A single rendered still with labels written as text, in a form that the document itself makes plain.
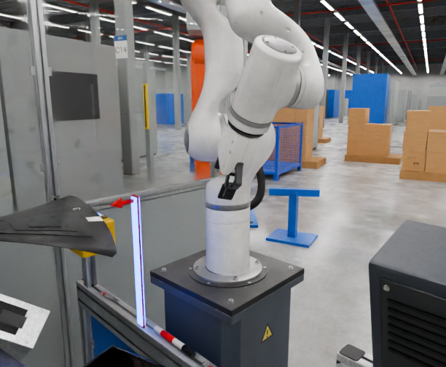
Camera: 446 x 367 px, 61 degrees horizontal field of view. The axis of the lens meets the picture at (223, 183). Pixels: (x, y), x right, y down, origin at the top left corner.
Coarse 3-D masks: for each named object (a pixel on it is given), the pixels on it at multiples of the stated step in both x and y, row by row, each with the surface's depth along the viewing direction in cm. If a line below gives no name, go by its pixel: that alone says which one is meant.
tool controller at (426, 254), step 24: (408, 240) 44; (432, 240) 44; (384, 264) 41; (408, 264) 41; (432, 264) 40; (384, 288) 42; (408, 288) 40; (432, 288) 38; (384, 312) 43; (408, 312) 41; (432, 312) 39; (384, 336) 45; (408, 336) 42; (432, 336) 40; (384, 360) 46; (408, 360) 44; (432, 360) 41
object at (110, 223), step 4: (104, 220) 108; (108, 220) 108; (112, 220) 108; (108, 224) 107; (112, 224) 108; (112, 228) 109; (112, 232) 109; (112, 236) 109; (76, 252) 106; (80, 252) 104; (84, 252) 104; (88, 252) 104; (84, 256) 104; (88, 256) 105
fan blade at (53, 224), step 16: (32, 208) 78; (48, 208) 79; (64, 208) 80; (0, 224) 68; (16, 224) 69; (32, 224) 70; (48, 224) 71; (64, 224) 73; (80, 224) 75; (96, 224) 77; (0, 240) 63; (16, 240) 64; (32, 240) 65; (48, 240) 67; (64, 240) 69; (80, 240) 71; (96, 240) 73; (112, 240) 75; (112, 256) 71
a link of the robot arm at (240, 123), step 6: (228, 114) 71; (234, 114) 69; (234, 120) 70; (240, 120) 68; (240, 126) 69; (246, 126) 69; (252, 126) 69; (258, 126) 69; (264, 126) 69; (246, 132) 70; (252, 132) 69; (258, 132) 70; (264, 132) 71
